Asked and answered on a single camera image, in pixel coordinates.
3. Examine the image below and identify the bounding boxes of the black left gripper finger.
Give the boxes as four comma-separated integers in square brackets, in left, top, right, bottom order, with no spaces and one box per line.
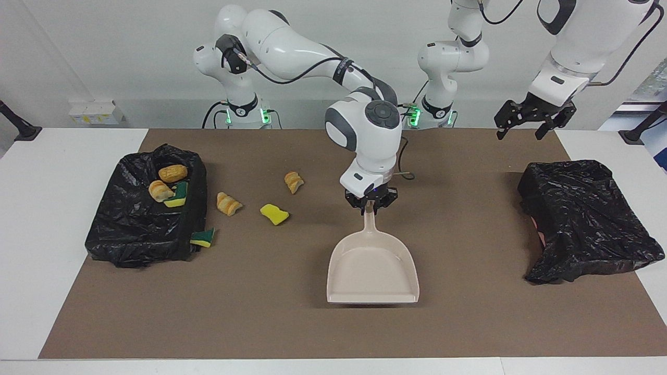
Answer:
[535,103,577,140]
[494,102,522,141]

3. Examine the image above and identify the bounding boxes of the beige plastic dustpan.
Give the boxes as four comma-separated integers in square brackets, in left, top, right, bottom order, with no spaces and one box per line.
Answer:
[326,207,421,305]

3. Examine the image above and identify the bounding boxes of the plain yellow sponge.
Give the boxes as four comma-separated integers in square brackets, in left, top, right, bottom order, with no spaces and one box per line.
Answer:
[260,204,290,226]

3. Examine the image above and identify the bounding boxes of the round golden bread bun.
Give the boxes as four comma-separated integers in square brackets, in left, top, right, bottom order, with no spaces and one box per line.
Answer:
[159,165,188,183]

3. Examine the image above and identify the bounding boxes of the black bag over pink bin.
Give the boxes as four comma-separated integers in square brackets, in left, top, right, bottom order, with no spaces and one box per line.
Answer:
[518,160,666,285]

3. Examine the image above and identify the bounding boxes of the black bag lined bin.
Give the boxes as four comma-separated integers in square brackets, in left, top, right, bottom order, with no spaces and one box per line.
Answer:
[85,144,208,269]

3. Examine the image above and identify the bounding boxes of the brown paper table mat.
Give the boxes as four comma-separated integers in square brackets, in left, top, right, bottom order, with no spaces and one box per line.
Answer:
[39,129,667,359]

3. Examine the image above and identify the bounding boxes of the white tissue box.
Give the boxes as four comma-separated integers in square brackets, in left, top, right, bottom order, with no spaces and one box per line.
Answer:
[68,100,125,126]

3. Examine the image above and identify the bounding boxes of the black camera stand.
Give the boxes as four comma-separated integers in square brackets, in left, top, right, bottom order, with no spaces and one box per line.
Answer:
[619,102,667,145]
[0,99,42,142]

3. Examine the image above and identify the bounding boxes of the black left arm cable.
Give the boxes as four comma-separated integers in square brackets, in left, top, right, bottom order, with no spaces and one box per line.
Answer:
[479,0,665,86]

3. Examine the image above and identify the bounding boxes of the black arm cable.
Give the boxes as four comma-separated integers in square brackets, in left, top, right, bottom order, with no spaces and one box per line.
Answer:
[479,0,665,86]
[229,47,416,181]

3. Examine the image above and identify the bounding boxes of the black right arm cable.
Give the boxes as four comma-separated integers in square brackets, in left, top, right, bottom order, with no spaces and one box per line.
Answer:
[229,47,416,181]

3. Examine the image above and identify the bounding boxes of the black base power cable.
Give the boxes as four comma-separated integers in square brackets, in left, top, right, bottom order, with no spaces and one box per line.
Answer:
[202,101,230,129]

